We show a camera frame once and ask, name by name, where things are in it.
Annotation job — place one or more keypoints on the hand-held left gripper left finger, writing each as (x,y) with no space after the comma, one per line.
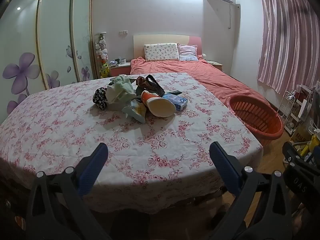
(93,170)

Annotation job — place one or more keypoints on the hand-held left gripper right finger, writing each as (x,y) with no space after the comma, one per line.
(225,170)

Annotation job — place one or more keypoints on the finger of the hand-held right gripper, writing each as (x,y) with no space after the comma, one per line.
(292,153)

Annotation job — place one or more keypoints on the orange plastic laundry basket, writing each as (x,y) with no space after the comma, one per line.
(265,127)

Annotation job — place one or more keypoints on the black floral pouch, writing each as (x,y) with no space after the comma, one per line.
(98,99)

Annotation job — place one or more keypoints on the snack packet with yellow print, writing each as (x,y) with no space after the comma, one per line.
(136,110)

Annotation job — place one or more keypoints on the blue cardboard box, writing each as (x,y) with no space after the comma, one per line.
(178,102)

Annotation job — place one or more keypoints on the light green cloth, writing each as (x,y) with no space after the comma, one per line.
(120,90)

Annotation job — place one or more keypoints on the orange white slipper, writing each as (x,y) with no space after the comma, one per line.
(160,106)

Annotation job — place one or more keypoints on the dark green tube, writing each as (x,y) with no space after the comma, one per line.
(175,92)

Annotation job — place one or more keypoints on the brown paper bag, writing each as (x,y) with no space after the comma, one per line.
(301,133)

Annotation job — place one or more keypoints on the white shelf trolley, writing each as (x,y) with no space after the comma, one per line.
(300,115)

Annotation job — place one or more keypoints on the floral tablecloth table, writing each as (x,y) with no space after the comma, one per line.
(75,130)

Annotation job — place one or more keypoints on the white paper bag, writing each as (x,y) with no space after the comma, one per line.
(305,108)

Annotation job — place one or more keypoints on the red duvet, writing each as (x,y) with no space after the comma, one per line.
(200,75)

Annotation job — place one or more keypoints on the pink nightstand with mug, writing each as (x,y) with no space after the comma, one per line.
(120,69)

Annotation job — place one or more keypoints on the pink striped curtain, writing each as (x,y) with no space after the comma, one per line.
(285,42)

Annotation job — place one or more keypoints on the white mug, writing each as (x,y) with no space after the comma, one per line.
(122,61)

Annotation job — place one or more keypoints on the column of plush toys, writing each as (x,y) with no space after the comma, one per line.
(102,55)

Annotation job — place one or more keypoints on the pink striped pillow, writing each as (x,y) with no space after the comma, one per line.
(187,52)

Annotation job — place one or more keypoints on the white floral pillow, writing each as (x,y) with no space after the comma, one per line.
(161,52)

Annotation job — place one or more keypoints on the wardrobe with purple flower print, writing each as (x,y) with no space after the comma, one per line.
(25,42)

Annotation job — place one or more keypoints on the bed with beige pink headboard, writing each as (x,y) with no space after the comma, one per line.
(155,38)

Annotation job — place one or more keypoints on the white wall socket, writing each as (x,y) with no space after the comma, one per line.
(123,32)

